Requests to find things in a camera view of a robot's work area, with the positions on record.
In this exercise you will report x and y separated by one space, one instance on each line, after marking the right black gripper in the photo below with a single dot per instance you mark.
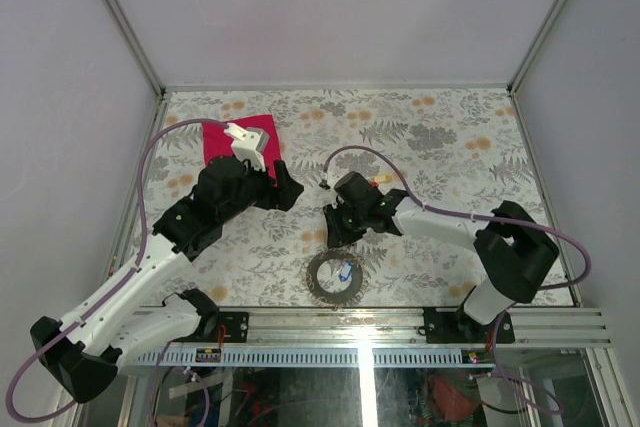
337 235

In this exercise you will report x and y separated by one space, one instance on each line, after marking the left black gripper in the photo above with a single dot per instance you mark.
282 197

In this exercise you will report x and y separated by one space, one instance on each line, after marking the large metal keyring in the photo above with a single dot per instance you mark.
324 285

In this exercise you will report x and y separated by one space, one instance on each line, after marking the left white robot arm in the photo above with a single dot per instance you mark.
85 349

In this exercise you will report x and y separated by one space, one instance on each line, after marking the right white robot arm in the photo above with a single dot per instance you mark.
515 253

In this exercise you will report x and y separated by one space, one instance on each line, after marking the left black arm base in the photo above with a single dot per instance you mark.
220 324

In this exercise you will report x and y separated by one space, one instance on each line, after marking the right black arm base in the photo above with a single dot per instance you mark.
452 325

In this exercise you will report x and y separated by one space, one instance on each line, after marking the yellow key tag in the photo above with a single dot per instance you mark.
383 178

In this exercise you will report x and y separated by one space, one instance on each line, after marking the magenta cloth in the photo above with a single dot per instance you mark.
216 143

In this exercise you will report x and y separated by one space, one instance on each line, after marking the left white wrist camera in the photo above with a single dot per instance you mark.
248 144

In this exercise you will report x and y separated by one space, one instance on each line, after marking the grey slotted cable duct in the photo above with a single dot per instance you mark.
243 356

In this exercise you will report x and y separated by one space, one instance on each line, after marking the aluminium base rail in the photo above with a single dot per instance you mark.
528 327

